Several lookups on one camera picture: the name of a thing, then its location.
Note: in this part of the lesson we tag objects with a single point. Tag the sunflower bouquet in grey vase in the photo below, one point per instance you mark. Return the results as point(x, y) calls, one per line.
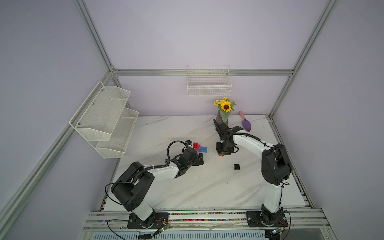
point(225, 107)

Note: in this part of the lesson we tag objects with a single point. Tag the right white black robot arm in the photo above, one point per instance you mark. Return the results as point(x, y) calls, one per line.
point(276, 166)

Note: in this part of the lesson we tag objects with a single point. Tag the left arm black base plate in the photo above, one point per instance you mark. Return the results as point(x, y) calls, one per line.
point(154, 221)

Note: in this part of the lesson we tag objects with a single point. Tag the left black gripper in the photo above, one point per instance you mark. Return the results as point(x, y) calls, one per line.
point(196, 162)

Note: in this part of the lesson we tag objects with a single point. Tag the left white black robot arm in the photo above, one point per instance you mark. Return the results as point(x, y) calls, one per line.
point(131, 188)

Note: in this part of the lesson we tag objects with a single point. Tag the aluminium front rail frame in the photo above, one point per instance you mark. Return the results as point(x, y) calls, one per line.
point(299, 218)

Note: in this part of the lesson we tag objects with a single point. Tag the purple pink garden trowel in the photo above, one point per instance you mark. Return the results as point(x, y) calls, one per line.
point(246, 124)

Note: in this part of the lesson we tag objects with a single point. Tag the white wire wall basket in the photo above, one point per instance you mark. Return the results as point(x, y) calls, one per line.
point(209, 80)

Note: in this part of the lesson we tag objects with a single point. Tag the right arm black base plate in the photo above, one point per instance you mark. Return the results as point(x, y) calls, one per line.
point(265, 219)

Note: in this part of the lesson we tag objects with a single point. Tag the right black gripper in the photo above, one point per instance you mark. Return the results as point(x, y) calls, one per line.
point(220, 151)

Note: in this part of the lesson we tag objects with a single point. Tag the white mesh two-tier shelf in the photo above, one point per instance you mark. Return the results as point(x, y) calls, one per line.
point(105, 121)

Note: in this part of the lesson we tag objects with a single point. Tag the blue long lego brick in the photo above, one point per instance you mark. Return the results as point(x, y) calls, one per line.
point(203, 149)

